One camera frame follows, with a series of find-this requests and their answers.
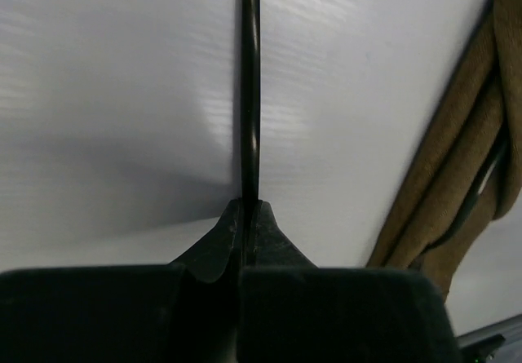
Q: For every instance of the aluminium frame rail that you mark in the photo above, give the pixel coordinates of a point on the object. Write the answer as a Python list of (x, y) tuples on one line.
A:
[(499, 342)]

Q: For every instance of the black spoon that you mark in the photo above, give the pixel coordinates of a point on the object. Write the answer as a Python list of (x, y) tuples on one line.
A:
[(250, 101)]

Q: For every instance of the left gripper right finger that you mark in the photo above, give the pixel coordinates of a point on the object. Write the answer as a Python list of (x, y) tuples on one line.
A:
[(292, 311)]

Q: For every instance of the brown cloth napkin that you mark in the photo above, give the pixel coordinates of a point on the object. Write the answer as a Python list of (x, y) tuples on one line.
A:
[(467, 170)]

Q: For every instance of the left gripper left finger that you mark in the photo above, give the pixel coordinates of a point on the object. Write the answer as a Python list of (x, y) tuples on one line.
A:
[(171, 312)]

